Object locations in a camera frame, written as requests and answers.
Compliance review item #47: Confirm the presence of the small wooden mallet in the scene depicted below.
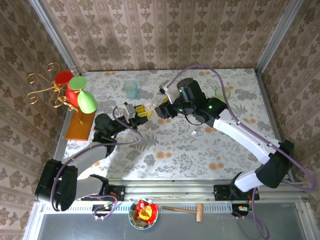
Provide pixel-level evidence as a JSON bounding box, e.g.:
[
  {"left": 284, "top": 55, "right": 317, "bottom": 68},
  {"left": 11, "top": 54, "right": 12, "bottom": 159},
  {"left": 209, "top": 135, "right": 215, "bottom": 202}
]
[{"left": 161, "top": 202, "right": 205, "bottom": 223}]

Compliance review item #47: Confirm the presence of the white slotted cable duct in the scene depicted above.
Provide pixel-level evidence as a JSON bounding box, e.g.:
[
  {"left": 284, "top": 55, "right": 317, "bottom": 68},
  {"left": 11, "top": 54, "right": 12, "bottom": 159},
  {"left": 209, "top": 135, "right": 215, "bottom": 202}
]
[{"left": 39, "top": 199, "right": 253, "bottom": 214}]

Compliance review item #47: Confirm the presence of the red plastic goblet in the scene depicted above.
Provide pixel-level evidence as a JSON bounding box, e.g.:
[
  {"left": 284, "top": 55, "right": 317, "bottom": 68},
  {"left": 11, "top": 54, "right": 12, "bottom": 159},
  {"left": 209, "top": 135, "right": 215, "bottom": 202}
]
[{"left": 54, "top": 70, "right": 81, "bottom": 108}]

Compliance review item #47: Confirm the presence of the grey metal shelf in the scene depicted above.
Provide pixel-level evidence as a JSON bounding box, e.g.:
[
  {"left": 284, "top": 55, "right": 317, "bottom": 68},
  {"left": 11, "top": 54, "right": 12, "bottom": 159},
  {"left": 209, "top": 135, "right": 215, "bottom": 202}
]
[{"left": 23, "top": 202, "right": 320, "bottom": 240}]

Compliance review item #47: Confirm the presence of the light green plastic cup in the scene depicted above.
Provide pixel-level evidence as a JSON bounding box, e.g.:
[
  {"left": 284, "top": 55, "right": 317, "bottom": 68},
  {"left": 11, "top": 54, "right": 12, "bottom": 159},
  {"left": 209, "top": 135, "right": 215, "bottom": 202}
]
[{"left": 214, "top": 86, "right": 231, "bottom": 103}]

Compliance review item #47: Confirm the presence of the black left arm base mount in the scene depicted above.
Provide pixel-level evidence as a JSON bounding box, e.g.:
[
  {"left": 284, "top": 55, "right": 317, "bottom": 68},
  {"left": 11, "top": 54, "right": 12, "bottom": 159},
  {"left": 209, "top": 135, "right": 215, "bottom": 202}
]
[{"left": 80, "top": 185, "right": 126, "bottom": 202}]

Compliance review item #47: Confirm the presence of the red yellow snack packet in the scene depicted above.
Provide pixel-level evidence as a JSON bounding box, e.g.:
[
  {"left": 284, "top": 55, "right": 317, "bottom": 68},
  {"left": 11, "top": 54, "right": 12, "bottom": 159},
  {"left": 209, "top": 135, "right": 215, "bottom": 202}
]
[{"left": 134, "top": 199, "right": 159, "bottom": 226}]

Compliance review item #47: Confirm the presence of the black cable connector block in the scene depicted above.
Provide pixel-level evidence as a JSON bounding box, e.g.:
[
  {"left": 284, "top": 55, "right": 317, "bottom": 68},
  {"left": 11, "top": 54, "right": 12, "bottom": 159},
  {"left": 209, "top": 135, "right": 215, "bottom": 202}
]
[
  {"left": 231, "top": 203, "right": 251, "bottom": 218},
  {"left": 91, "top": 202, "right": 118, "bottom": 221}
]

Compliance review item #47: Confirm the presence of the wooden rack base board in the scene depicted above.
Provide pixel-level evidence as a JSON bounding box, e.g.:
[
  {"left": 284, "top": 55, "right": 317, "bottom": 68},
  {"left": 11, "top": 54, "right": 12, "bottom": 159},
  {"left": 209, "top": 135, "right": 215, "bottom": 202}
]
[{"left": 64, "top": 109, "right": 97, "bottom": 141}]

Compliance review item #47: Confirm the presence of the green plastic goblet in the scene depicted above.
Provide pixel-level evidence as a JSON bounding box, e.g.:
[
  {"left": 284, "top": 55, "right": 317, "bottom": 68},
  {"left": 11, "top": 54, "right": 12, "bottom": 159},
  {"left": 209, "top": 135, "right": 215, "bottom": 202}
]
[{"left": 68, "top": 76, "right": 98, "bottom": 115}]

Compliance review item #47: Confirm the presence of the aluminium corner post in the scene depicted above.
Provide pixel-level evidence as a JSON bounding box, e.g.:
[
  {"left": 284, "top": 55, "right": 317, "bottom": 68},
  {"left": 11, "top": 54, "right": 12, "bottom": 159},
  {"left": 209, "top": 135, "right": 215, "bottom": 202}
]
[
  {"left": 256, "top": 0, "right": 305, "bottom": 73},
  {"left": 28, "top": 0, "right": 78, "bottom": 73}
]

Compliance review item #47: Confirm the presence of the patterned bowl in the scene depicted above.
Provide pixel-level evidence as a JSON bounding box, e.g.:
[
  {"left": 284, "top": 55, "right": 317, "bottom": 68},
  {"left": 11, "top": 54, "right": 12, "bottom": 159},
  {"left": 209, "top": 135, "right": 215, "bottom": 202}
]
[{"left": 128, "top": 197, "right": 159, "bottom": 230}]

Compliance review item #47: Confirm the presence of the gold wire glass rack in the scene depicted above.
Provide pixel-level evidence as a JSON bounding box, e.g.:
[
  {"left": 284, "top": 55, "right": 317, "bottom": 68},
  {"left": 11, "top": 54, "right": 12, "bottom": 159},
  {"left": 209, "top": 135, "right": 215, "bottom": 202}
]
[{"left": 26, "top": 62, "right": 85, "bottom": 125}]

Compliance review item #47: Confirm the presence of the aluminium front frame rail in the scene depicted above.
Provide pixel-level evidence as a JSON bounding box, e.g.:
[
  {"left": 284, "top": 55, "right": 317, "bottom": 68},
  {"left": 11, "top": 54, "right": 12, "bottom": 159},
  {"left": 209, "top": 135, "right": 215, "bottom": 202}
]
[{"left": 34, "top": 177, "right": 308, "bottom": 203}]

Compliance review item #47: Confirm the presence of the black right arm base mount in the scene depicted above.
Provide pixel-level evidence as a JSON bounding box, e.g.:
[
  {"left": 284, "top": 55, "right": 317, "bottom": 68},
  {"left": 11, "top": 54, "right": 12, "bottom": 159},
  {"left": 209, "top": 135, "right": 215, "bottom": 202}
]
[{"left": 213, "top": 184, "right": 260, "bottom": 201}]

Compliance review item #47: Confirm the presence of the light blue plastic cup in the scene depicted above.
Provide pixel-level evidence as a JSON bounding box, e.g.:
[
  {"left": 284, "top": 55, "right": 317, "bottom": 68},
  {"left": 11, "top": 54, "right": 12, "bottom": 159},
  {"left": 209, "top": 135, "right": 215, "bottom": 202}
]
[{"left": 123, "top": 79, "right": 139, "bottom": 100}]

